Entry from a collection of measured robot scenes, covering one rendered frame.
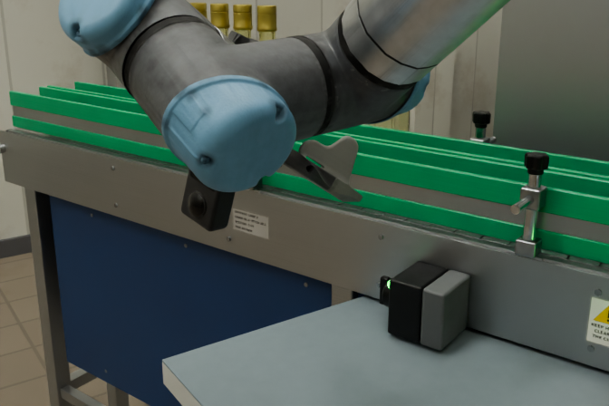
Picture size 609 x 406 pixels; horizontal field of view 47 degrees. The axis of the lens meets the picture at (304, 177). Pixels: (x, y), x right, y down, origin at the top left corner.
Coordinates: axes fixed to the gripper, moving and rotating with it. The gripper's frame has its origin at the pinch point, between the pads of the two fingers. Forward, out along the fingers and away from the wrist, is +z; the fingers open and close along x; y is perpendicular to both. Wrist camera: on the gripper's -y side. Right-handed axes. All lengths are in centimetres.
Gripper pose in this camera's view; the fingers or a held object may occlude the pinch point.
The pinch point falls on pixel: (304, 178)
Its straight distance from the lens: 77.8
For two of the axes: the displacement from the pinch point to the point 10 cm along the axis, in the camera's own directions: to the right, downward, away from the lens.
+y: 5.0, -8.6, 0.6
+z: 4.4, 3.2, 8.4
